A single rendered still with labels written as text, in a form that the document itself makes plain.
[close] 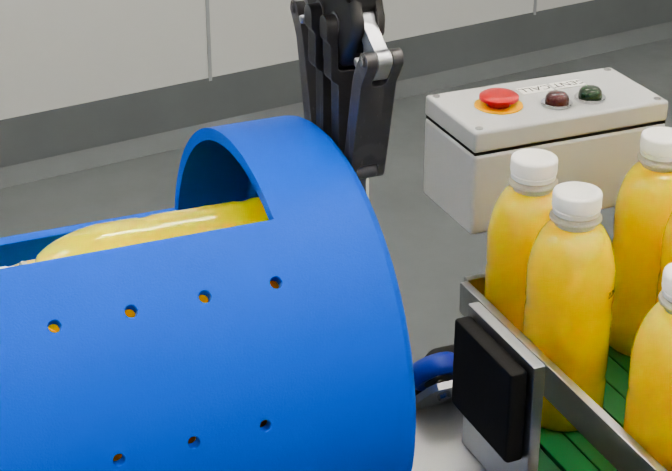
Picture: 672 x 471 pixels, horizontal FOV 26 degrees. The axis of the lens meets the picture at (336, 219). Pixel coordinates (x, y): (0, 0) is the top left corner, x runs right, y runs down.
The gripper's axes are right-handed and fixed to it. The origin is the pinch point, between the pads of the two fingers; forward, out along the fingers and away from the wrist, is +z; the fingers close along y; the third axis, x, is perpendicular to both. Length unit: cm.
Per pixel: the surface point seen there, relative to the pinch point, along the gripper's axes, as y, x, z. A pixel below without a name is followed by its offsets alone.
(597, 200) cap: 5.5, -23.7, 5.8
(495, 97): 26.2, -25.9, 5.0
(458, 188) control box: 24.6, -21.6, 12.6
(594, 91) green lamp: 24.3, -35.0, 5.2
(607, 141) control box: 22.0, -35.3, 9.2
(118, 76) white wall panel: 284, -54, 96
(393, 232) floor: 207, -101, 117
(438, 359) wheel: 6.9, -11.0, 18.0
